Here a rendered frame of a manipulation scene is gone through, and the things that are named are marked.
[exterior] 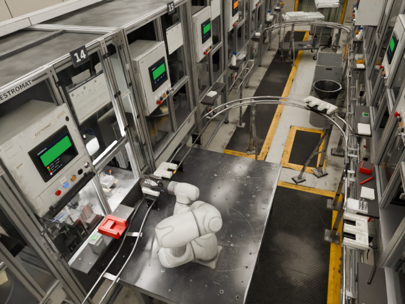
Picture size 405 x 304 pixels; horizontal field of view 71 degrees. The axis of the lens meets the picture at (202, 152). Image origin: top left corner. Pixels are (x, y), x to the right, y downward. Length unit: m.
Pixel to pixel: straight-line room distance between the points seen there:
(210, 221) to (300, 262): 1.76
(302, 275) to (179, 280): 1.25
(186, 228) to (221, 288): 0.79
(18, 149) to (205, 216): 0.92
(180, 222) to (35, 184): 0.77
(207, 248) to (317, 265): 1.34
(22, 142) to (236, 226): 1.54
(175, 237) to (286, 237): 1.91
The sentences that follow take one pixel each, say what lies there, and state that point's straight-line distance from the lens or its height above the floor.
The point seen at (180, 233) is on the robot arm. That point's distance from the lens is 1.34.
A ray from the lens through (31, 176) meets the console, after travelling 1.64.
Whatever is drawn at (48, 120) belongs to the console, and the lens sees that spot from 1.64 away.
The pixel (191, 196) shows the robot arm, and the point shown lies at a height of 1.13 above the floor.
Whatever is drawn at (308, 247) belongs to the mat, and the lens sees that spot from 3.09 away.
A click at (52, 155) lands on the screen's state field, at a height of 1.64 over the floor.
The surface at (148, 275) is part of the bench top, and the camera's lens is 2.15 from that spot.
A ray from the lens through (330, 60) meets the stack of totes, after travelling 5.62.
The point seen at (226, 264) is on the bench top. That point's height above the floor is 0.68.
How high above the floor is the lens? 2.52
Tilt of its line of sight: 38 degrees down
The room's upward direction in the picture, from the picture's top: 5 degrees counter-clockwise
